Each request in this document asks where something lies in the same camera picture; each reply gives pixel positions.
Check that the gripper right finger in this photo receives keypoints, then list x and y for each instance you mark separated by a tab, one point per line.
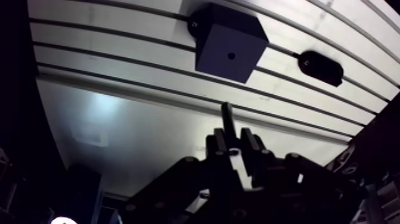
300	181

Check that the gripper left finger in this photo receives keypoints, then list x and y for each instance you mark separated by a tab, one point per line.
175	187

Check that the black oval holder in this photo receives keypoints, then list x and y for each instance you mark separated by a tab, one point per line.
320	68

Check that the dark blue-grey block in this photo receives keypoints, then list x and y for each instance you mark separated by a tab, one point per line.
228	53

